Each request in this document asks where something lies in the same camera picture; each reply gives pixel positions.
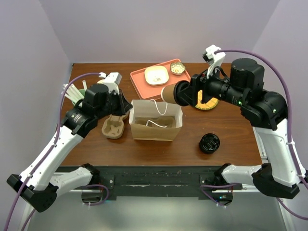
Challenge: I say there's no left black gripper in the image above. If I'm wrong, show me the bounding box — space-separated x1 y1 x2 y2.
96 88 133 119

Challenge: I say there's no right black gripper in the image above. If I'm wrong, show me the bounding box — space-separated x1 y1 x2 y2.
178 61 247 106

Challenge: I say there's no brown paper coffee cup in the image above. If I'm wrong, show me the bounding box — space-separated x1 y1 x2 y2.
161 83 179 104

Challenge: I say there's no brown paper bag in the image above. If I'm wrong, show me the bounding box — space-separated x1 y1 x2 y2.
128 100 183 141

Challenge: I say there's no black coffee cup lid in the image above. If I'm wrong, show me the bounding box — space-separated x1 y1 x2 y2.
173 80 193 106

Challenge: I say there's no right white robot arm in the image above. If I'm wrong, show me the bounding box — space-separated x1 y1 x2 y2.
173 58 308 199

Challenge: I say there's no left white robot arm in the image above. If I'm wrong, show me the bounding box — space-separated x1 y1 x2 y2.
7 83 132 213

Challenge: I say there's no small floral bowl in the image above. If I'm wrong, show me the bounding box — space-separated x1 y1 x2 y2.
170 62 186 76

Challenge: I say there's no round woven yellow coaster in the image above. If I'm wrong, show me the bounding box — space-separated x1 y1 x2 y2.
195 90 219 110

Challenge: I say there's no pink serving tray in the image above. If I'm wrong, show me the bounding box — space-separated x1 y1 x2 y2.
130 59 191 100

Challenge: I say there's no cream square plate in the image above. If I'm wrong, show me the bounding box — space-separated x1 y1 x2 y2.
144 65 169 86

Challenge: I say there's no green straw holder cup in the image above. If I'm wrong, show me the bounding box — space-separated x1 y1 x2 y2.
72 89 85 105

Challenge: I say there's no wrapped white straw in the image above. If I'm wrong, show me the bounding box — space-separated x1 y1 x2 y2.
70 80 87 91
64 84 84 101
62 90 80 104

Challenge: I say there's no stack of black lids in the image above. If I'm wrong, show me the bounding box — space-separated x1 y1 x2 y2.
199 133 220 154

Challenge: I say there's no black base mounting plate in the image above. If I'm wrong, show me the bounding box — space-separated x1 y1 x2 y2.
71 166 241 201

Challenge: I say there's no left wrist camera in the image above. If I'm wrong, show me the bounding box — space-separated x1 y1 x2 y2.
99 72 122 94

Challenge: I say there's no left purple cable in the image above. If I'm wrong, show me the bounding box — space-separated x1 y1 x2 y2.
3 73 110 231

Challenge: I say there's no purple cable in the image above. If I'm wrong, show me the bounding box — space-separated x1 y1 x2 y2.
201 49 308 220
3 73 110 231

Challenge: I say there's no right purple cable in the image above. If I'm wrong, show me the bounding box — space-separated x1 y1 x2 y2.
201 49 308 220

